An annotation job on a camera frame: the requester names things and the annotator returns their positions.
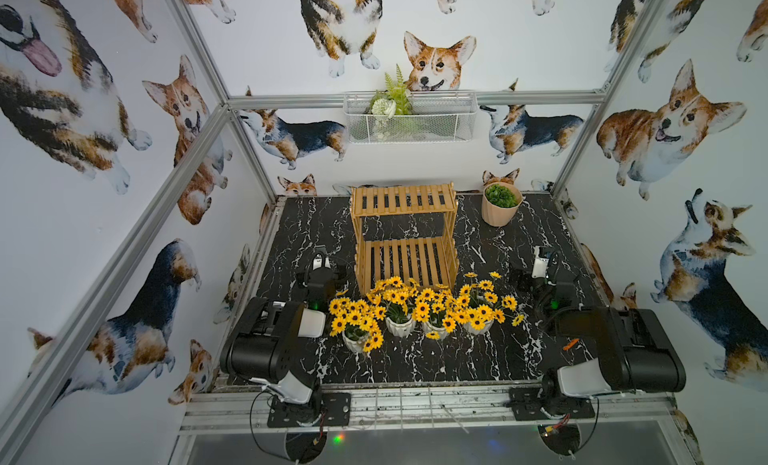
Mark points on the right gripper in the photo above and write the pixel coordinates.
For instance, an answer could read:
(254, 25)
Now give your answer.
(525, 280)

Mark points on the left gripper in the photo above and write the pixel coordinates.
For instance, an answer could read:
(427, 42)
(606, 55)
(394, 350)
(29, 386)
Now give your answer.
(321, 273)

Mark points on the sunflower pot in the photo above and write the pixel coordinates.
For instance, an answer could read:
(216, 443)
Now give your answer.
(358, 322)
(392, 301)
(483, 302)
(435, 310)

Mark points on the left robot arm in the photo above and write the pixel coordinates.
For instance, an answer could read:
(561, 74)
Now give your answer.
(265, 341)

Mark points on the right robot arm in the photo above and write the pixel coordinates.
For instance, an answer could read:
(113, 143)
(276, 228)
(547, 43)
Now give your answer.
(633, 351)

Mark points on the white orange spray bottle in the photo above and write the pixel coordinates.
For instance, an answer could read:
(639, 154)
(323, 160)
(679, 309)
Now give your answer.
(572, 343)

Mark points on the wooden two-tier plant shelf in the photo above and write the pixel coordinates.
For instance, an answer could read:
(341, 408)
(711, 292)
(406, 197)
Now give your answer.
(405, 231)

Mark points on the green fern white flower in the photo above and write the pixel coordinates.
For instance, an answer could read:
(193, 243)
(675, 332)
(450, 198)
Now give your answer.
(394, 100)

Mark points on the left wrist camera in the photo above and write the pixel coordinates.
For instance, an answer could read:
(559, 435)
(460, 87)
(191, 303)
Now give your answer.
(320, 258)

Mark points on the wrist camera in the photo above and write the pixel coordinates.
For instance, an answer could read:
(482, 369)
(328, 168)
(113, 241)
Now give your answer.
(320, 258)
(542, 257)

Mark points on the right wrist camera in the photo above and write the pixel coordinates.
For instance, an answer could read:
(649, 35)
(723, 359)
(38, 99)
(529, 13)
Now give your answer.
(542, 257)

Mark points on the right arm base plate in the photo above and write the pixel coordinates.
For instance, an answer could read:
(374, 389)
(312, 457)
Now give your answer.
(532, 404)

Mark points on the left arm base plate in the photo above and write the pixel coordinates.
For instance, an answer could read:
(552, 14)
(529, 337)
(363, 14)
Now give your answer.
(309, 410)

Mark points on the aluminium front rail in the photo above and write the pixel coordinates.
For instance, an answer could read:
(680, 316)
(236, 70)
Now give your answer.
(367, 409)

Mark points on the white wire mesh basket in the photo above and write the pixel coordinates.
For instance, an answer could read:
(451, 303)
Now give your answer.
(437, 117)

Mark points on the aluminium cage frame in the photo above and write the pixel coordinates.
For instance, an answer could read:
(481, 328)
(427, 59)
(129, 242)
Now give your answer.
(99, 125)

